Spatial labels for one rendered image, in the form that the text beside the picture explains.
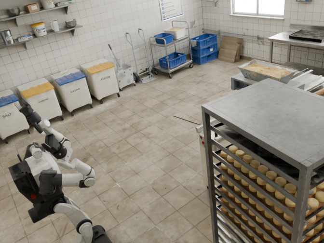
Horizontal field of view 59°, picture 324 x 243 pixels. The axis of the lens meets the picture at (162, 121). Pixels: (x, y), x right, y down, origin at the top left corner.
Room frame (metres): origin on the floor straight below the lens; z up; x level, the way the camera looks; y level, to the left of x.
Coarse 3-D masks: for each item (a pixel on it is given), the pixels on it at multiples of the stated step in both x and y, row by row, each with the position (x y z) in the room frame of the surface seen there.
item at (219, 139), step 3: (321, 81) 3.12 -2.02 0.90; (315, 84) 3.07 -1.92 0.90; (318, 84) 3.07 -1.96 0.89; (309, 87) 3.02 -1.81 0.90; (312, 87) 3.02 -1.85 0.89; (315, 87) 3.05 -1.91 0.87; (306, 90) 2.97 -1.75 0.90; (309, 90) 2.99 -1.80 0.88; (219, 135) 2.35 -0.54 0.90; (216, 138) 2.30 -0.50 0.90; (219, 138) 2.31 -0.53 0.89; (222, 138) 2.33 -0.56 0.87; (219, 141) 2.31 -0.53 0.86
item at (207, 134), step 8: (208, 120) 1.31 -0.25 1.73; (208, 128) 1.31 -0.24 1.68; (208, 136) 1.31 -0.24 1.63; (208, 144) 1.30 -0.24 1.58; (208, 152) 1.30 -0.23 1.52; (208, 160) 1.30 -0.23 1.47; (208, 168) 1.31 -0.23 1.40; (208, 176) 1.32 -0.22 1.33; (208, 184) 1.32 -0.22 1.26; (216, 216) 1.31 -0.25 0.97; (216, 224) 1.31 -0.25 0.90; (216, 232) 1.31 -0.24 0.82; (216, 240) 1.31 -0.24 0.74
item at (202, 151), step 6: (222, 144) 2.31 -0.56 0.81; (228, 144) 2.35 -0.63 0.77; (204, 150) 2.51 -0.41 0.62; (204, 156) 2.52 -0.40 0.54; (204, 162) 2.53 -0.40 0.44; (216, 162) 2.35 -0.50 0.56; (204, 168) 2.54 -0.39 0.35; (204, 174) 2.55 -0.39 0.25; (216, 174) 2.36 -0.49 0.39; (204, 180) 2.56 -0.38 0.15; (216, 192) 2.38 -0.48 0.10
